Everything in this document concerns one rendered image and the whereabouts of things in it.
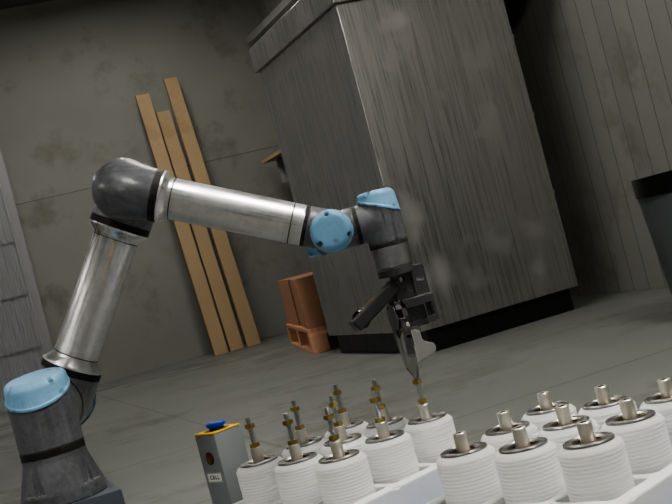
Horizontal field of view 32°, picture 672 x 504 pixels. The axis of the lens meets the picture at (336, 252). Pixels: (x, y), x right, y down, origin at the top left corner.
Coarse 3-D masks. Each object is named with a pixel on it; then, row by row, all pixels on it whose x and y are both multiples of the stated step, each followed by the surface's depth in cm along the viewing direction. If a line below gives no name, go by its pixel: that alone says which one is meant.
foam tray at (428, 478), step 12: (420, 468) 216; (432, 468) 211; (408, 480) 206; (420, 480) 208; (432, 480) 210; (384, 492) 202; (396, 492) 203; (408, 492) 205; (420, 492) 207; (432, 492) 209
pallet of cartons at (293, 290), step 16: (288, 288) 808; (304, 288) 738; (288, 304) 832; (304, 304) 737; (320, 304) 738; (288, 320) 859; (304, 320) 745; (320, 320) 738; (304, 336) 796; (320, 336) 735
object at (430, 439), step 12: (444, 420) 219; (408, 432) 220; (420, 432) 218; (432, 432) 218; (444, 432) 218; (420, 444) 218; (432, 444) 218; (444, 444) 218; (420, 456) 219; (432, 456) 218
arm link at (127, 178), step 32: (128, 160) 210; (96, 192) 210; (128, 192) 205; (160, 192) 205; (192, 192) 206; (224, 192) 207; (224, 224) 207; (256, 224) 206; (288, 224) 206; (320, 224) 204; (352, 224) 208
